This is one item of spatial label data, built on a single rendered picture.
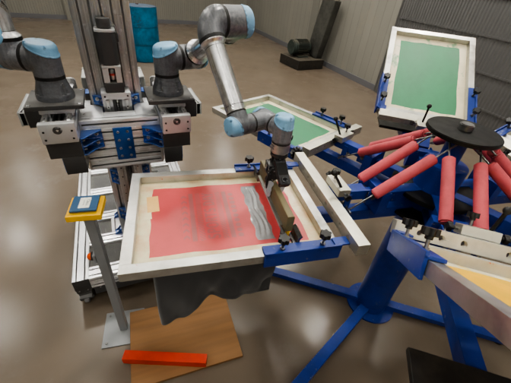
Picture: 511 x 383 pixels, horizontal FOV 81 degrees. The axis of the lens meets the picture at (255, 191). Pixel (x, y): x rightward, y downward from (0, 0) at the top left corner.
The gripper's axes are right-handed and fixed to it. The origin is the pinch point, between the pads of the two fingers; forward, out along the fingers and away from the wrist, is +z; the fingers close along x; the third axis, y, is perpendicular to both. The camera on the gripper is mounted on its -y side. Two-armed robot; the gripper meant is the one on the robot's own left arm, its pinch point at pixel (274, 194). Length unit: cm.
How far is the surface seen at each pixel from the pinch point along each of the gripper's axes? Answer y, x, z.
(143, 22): 613, 86, 30
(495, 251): -52, -57, -12
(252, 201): 4.9, 7.7, 7.1
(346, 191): -6.5, -30.3, -3.9
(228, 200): 8.0, 18.3, 7.6
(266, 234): -16.0, 7.0, 7.1
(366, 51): 511, -363, 40
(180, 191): 17.4, 39.0, 7.7
